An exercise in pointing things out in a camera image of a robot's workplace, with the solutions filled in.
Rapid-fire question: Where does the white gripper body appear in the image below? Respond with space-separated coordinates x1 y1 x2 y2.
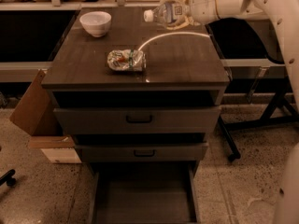
188 0 218 25

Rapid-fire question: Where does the clear plastic water bottle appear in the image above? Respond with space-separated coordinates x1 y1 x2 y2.
143 2 188 28

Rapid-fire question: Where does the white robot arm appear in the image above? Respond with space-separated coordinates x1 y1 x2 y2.
179 0 299 224

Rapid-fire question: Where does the grey drawer cabinet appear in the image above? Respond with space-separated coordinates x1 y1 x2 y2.
40 6 231 224

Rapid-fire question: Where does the top grey drawer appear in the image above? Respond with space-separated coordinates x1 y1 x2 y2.
54 107 220 134

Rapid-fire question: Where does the middle grey drawer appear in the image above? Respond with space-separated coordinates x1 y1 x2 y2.
75 143 208 162

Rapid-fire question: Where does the bottom grey open drawer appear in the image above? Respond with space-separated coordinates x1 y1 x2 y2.
88 161 200 224

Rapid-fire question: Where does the crumpled snack bag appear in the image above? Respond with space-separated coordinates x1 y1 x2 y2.
107 49 146 72

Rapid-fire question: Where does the white ceramic bowl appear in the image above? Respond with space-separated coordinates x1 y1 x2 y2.
79 11 112 37

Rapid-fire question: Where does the brown cardboard box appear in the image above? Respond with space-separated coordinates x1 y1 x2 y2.
9 70 81 164

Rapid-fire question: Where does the black office chair caster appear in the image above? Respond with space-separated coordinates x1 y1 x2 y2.
0 169 16 187

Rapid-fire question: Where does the black top drawer handle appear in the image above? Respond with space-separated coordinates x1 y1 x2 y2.
125 115 153 123

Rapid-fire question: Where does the black drawer handle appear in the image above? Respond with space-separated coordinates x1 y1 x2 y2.
134 150 155 158
125 115 153 123

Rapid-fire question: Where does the black middle drawer handle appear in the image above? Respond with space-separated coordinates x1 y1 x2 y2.
134 150 155 158

